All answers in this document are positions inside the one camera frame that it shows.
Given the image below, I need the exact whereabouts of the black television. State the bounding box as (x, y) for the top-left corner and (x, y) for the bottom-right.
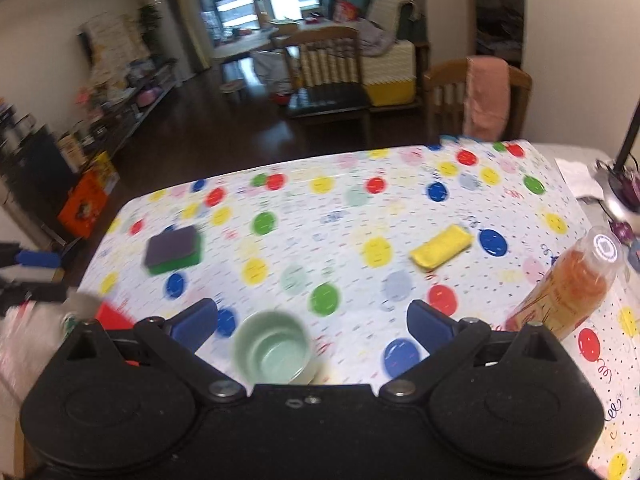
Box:
(0, 124), (72, 201)

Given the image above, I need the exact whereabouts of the yellow sponge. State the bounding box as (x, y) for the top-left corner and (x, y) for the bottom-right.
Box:
(409, 224), (474, 274)

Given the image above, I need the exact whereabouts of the low media cabinet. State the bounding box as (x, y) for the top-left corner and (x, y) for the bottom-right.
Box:
(55, 59), (179, 171)

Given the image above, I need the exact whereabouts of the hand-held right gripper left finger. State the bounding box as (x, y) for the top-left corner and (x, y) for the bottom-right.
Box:
(55, 299), (247, 404)

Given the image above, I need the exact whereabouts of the printed canvas tote bag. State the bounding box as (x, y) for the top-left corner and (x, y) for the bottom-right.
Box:
(0, 299), (103, 461)

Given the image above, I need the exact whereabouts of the pale green ceramic cup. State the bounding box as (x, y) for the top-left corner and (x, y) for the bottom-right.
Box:
(231, 309), (319, 387)

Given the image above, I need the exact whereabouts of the orange box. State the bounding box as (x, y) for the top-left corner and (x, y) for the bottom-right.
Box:
(56, 151), (122, 239)

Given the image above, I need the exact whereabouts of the white tissue paper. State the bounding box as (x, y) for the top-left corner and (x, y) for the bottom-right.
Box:
(554, 157), (607, 199)

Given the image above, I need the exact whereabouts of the green sponge with dark top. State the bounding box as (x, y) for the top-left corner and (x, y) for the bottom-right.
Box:
(144, 224), (204, 277)

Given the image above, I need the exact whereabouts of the balloon print tablecloth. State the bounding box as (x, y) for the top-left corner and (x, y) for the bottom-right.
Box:
(75, 139), (640, 480)

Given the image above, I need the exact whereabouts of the potted plant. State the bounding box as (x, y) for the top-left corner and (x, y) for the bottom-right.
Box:
(136, 4), (164, 57)

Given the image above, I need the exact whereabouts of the silver desk lamp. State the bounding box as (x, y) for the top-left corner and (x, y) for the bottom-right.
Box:
(594, 101), (640, 234)

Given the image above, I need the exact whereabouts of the wooden chair with dark seat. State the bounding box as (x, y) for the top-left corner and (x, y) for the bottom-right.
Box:
(281, 26), (372, 133)

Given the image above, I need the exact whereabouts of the pink towel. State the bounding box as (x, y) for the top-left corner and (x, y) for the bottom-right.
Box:
(462, 56), (511, 142)

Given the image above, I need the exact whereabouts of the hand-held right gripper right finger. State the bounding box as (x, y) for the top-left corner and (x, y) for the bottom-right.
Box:
(378, 300), (569, 401)

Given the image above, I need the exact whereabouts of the red flat object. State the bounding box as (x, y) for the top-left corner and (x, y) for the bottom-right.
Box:
(94, 301), (134, 332)

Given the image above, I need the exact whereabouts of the plastic tea bottle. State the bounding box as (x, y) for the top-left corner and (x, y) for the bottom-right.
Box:
(504, 225), (624, 342)

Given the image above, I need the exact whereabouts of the yellow and white sofa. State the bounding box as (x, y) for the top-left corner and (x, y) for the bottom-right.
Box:
(324, 0), (432, 109)

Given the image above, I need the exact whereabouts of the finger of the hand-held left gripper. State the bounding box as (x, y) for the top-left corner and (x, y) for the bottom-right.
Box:
(0, 279), (67, 307)
(0, 242), (64, 272)

